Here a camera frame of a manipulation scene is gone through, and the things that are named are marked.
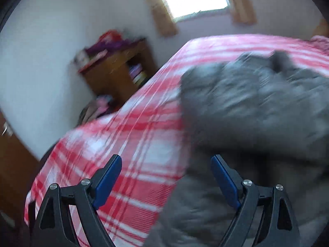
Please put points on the red plaid bed blanket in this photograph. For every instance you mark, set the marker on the red plaid bed blanket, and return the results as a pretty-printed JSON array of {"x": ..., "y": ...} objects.
[{"x": 128, "y": 146}]

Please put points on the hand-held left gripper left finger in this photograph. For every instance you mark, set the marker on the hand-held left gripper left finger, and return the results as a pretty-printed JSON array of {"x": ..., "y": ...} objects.
[{"x": 108, "y": 182}]

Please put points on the wooden headboard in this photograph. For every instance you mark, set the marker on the wooden headboard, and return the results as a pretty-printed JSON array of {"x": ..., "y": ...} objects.
[{"x": 322, "y": 28}]

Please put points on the grey puffer jacket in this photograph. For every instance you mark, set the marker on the grey puffer jacket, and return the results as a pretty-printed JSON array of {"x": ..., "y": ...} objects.
[{"x": 244, "y": 108}]

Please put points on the stack of books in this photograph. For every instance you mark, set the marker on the stack of books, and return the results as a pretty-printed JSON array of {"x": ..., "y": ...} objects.
[{"x": 137, "y": 73}]

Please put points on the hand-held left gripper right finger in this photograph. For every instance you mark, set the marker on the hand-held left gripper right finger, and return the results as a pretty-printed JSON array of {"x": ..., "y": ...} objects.
[{"x": 226, "y": 182}]

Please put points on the red bag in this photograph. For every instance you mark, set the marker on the red bag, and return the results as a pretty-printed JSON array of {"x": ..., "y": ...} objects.
[{"x": 109, "y": 36}]

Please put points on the pink items on floor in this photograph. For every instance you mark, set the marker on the pink items on floor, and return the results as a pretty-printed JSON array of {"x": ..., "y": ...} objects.
[{"x": 104, "y": 104}]

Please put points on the brown wooden wardrobe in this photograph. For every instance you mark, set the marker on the brown wooden wardrobe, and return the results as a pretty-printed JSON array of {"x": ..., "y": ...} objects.
[{"x": 12, "y": 169}]

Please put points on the wooden desk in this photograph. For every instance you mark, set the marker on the wooden desk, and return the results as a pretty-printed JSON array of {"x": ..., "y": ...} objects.
[{"x": 110, "y": 74}]

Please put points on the red and white box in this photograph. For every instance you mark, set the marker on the red and white box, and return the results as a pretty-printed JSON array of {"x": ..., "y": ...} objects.
[{"x": 91, "y": 60}]

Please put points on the pink plaid quilt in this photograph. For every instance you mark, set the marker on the pink plaid quilt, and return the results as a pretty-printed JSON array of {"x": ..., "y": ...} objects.
[{"x": 321, "y": 42}]

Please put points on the yellow curtain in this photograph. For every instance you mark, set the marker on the yellow curtain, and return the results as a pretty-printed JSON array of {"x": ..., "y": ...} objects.
[
  {"x": 160, "y": 12},
  {"x": 243, "y": 5}
]

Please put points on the purple cloth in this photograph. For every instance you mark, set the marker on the purple cloth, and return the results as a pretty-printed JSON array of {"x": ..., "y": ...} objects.
[{"x": 110, "y": 45}]

